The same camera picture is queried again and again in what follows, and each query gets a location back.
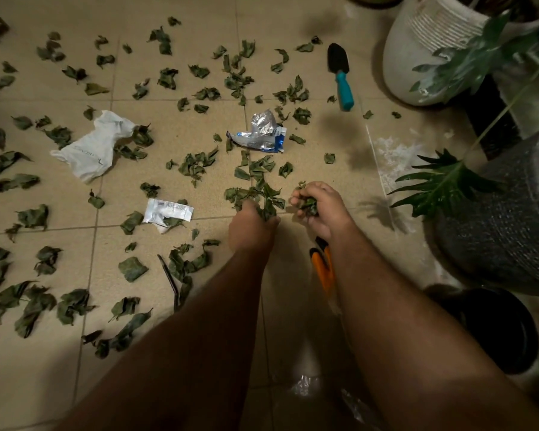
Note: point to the person's left hand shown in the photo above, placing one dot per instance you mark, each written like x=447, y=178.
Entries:
x=249, y=231

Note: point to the person's right hand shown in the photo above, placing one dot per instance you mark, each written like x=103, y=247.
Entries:
x=330, y=208

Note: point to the person's left thumb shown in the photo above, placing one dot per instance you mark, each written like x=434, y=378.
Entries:
x=273, y=223

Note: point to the person's right fingers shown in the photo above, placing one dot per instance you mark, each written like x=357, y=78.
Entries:
x=306, y=192

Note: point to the small clump of green leaves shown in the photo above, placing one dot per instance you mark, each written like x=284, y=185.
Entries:
x=310, y=205

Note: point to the bunch of dry green leaves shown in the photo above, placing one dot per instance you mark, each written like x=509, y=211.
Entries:
x=268, y=199

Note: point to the person's right forearm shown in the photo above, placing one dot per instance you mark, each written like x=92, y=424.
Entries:
x=413, y=345

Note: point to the person's left forearm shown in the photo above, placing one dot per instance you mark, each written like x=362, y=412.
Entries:
x=197, y=345

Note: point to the orange and black pruning shears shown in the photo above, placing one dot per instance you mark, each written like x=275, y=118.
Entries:
x=323, y=269

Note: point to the silver and blue foil wrapper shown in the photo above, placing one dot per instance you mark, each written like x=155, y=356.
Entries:
x=263, y=134

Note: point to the scattered dry green leaves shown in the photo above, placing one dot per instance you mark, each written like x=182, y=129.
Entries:
x=193, y=163

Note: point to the small white printed wrapper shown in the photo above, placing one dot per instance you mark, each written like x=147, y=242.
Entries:
x=166, y=210

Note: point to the thin dark twig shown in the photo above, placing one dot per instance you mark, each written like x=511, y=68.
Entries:
x=169, y=280

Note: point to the green split-leaf plant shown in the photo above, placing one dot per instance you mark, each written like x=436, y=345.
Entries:
x=444, y=183

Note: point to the clear plastic bag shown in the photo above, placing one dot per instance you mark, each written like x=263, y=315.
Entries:
x=306, y=385

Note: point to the white ribbed plant pot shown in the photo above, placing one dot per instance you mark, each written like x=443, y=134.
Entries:
x=422, y=44

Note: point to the crumpled white plastic bag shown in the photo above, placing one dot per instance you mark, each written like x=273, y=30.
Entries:
x=94, y=150

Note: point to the grey woven plant pot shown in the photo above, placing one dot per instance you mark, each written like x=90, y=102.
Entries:
x=498, y=233

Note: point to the black round plant pot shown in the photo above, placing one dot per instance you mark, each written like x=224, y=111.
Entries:
x=498, y=327

